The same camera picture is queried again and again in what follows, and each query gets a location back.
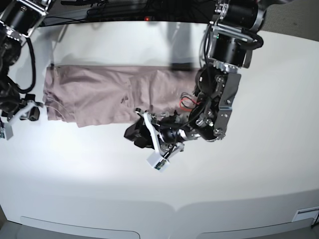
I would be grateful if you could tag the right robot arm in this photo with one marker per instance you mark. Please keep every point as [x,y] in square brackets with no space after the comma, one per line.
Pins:
[18,20]

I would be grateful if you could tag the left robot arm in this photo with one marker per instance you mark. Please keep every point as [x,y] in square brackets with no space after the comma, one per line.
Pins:
[230,38]

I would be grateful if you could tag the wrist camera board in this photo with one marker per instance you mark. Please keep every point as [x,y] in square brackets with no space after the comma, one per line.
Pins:
[156,161]
[6,131]

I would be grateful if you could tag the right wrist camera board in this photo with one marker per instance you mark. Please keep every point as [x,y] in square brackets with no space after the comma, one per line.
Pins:
[6,131]

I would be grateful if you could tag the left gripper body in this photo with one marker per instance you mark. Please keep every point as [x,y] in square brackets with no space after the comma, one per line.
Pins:
[167,125]

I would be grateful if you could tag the pink T-shirt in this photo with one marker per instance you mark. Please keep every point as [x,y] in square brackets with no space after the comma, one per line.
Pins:
[96,95]

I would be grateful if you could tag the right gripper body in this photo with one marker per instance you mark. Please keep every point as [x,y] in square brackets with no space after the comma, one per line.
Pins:
[10,103]

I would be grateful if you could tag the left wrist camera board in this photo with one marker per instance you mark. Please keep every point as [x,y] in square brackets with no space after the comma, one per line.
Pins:
[156,161]

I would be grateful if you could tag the black power strip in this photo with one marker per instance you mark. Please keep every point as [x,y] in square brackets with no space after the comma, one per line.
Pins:
[126,18]

